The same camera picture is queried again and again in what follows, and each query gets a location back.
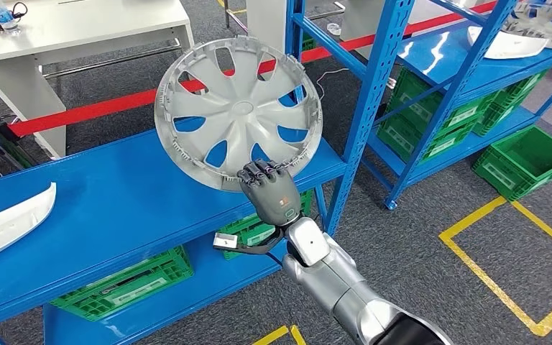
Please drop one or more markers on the white desk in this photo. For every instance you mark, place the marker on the white desk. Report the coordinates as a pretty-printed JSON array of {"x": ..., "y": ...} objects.
[{"x": 90, "y": 24}]

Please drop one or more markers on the open green plastic crate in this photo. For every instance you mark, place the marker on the open green plastic crate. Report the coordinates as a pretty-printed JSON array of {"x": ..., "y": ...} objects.
[{"x": 495, "y": 172}]

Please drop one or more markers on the red barrier belt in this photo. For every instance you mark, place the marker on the red barrier belt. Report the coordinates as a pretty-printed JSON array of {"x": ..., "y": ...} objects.
[{"x": 90, "y": 112}]

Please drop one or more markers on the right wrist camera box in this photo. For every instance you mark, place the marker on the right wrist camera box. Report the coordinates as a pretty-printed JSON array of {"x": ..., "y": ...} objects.
[{"x": 225, "y": 241}]

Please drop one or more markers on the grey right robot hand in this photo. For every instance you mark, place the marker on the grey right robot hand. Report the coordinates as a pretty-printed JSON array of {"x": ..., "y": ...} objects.
[{"x": 276, "y": 200}]

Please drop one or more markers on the clear plastic cup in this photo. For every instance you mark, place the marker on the clear plastic cup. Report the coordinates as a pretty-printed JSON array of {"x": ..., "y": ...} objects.
[{"x": 334, "y": 29}]

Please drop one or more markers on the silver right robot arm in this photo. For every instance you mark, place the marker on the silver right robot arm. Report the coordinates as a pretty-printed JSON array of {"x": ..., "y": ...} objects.
[{"x": 333, "y": 281}]

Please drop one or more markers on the stacked green plastic crate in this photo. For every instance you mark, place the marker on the stacked green plastic crate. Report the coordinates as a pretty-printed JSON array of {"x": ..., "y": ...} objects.
[
  {"x": 490, "y": 120},
  {"x": 514, "y": 94},
  {"x": 397, "y": 137},
  {"x": 414, "y": 104}
]

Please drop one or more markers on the yellow floor tape line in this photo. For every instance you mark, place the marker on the yellow floor tape line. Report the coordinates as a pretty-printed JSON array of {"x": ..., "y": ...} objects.
[{"x": 221, "y": 4}]

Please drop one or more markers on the white curved car part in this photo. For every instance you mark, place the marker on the white curved car part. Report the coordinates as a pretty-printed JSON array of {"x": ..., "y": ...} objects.
[
  {"x": 9, "y": 227},
  {"x": 509, "y": 47}
]

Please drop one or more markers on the folded flat green crate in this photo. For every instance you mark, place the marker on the folded flat green crate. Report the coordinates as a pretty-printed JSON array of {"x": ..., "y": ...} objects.
[{"x": 123, "y": 286}]

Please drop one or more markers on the silver wheel hubcap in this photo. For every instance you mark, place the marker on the silver wheel hubcap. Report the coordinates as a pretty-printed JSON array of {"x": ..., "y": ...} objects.
[
  {"x": 542, "y": 26},
  {"x": 240, "y": 107}
]

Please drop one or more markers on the clear water bottle blue label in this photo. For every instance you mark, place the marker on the clear water bottle blue label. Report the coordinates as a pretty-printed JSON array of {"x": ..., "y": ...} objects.
[{"x": 2, "y": 16}]

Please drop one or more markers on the blue steel shelf rack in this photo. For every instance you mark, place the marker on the blue steel shelf rack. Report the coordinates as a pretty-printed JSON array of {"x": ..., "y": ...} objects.
[
  {"x": 114, "y": 190},
  {"x": 428, "y": 52}
]

